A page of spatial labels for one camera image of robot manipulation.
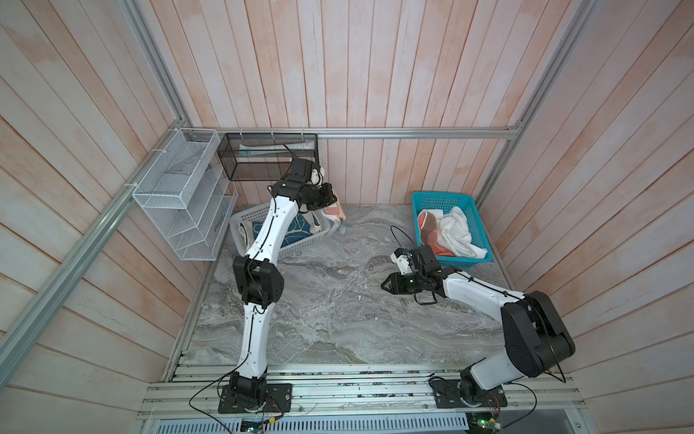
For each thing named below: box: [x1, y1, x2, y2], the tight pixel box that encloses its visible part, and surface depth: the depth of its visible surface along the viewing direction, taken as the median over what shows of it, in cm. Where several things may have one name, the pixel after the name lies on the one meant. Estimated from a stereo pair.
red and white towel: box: [417, 210, 457, 257], surface depth 106 cm
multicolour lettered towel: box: [321, 197, 347, 235], surface depth 90 cm
